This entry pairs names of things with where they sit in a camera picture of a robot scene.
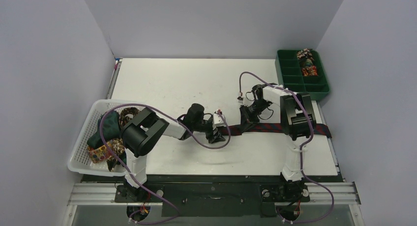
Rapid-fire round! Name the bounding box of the red navy striped tie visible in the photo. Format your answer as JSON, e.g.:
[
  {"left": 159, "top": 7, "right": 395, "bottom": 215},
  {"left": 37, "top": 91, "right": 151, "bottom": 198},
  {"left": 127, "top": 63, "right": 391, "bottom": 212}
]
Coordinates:
[{"left": 218, "top": 123, "right": 332, "bottom": 138}]

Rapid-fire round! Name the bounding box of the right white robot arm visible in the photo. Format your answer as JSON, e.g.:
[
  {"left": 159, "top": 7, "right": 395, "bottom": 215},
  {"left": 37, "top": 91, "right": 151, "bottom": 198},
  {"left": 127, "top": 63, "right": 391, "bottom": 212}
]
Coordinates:
[{"left": 238, "top": 85, "right": 316, "bottom": 200}]

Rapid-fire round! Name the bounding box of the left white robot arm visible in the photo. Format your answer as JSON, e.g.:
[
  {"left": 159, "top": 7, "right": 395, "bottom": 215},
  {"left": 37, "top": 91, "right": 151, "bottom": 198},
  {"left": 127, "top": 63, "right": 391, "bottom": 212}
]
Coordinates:
[{"left": 119, "top": 103, "right": 227, "bottom": 201}]

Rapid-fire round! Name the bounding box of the green compartment tray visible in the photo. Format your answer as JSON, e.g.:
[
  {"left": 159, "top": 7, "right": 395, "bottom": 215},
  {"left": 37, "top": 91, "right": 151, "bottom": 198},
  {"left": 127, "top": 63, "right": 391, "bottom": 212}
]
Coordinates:
[{"left": 275, "top": 50, "right": 330, "bottom": 101}]

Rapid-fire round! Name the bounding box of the rolled red patterned tie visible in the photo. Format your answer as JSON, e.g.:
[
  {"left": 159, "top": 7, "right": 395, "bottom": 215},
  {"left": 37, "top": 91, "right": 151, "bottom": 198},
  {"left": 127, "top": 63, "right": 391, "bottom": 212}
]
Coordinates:
[{"left": 301, "top": 65, "right": 318, "bottom": 77}]

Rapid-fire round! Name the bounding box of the brown patterned tie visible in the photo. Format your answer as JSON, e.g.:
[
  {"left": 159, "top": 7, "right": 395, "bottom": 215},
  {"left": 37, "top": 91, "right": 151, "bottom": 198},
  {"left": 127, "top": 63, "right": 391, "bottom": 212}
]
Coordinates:
[{"left": 107, "top": 107, "right": 143, "bottom": 172}]

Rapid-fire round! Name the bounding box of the dark green tie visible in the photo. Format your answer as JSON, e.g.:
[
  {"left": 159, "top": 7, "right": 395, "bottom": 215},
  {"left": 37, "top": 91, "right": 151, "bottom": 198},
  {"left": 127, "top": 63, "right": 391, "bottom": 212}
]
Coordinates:
[{"left": 87, "top": 111, "right": 125, "bottom": 171}]

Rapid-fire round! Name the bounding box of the colourful dotted tie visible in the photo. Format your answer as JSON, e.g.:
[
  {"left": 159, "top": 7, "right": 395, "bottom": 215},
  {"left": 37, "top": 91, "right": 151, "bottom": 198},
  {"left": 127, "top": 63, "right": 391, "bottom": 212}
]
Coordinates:
[{"left": 87, "top": 145, "right": 112, "bottom": 164}]

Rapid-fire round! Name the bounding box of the white plastic basket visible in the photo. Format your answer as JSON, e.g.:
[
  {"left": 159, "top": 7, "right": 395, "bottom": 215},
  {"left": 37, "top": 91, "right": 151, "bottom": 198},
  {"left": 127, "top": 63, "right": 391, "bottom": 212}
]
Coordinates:
[{"left": 67, "top": 99, "right": 149, "bottom": 178}]

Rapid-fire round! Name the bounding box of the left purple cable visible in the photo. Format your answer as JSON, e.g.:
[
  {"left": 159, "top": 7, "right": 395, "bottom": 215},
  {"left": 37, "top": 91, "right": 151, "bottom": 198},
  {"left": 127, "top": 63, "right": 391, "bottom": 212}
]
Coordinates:
[{"left": 99, "top": 103, "right": 232, "bottom": 225}]

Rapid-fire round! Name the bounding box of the purple cable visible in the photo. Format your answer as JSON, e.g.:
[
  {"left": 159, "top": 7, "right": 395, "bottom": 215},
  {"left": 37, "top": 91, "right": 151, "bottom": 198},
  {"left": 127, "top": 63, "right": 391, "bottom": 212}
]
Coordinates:
[
  {"left": 99, "top": 103, "right": 232, "bottom": 225},
  {"left": 238, "top": 71, "right": 335, "bottom": 225}
]

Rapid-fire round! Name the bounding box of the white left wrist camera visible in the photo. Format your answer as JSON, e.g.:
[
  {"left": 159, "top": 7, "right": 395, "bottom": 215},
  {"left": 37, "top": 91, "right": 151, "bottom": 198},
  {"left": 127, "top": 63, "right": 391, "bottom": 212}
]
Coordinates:
[{"left": 212, "top": 110, "right": 226, "bottom": 127}]

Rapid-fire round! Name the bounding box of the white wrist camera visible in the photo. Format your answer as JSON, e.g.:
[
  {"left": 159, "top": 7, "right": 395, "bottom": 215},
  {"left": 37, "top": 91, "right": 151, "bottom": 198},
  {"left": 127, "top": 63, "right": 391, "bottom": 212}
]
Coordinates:
[
  {"left": 212, "top": 110, "right": 226, "bottom": 127},
  {"left": 238, "top": 94, "right": 251, "bottom": 106}
]

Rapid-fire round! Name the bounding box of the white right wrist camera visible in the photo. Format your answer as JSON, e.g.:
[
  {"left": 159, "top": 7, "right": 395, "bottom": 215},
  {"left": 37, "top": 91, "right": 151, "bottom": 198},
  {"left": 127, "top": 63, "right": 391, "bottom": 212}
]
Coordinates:
[{"left": 238, "top": 94, "right": 251, "bottom": 106}]

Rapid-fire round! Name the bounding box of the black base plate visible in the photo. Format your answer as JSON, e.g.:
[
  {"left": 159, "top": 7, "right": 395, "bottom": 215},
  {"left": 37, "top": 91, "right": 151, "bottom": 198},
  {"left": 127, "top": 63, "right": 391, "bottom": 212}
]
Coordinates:
[{"left": 114, "top": 174, "right": 343, "bottom": 218}]

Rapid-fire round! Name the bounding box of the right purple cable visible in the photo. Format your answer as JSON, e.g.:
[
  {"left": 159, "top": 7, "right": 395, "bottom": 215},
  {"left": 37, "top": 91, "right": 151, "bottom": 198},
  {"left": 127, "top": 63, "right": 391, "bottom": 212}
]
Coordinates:
[{"left": 238, "top": 71, "right": 335, "bottom": 225}]

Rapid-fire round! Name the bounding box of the aluminium rail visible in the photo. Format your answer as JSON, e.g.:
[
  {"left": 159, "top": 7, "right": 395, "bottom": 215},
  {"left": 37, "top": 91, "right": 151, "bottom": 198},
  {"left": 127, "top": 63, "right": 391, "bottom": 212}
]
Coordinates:
[{"left": 67, "top": 182, "right": 361, "bottom": 206}]

